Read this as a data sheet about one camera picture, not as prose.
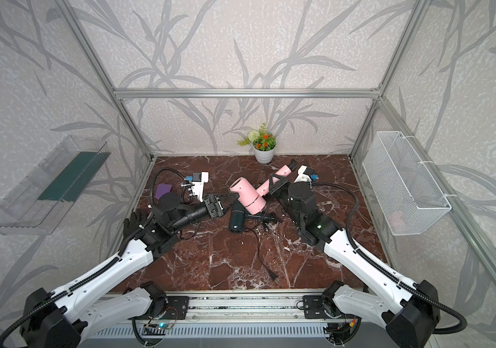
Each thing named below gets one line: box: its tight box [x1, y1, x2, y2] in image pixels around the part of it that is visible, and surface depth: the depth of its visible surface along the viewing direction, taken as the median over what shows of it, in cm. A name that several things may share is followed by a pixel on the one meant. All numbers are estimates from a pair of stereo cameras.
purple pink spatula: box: [155, 182, 172, 200], surface depth 108 cm
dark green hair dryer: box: [229, 200, 276, 234], surface depth 93 cm
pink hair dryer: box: [229, 164, 293, 216], surface depth 70 cm
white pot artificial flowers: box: [237, 122, 277, 164], surface depth 114 cm
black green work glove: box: [122, 208, 148, 238], surface depth 96 cm
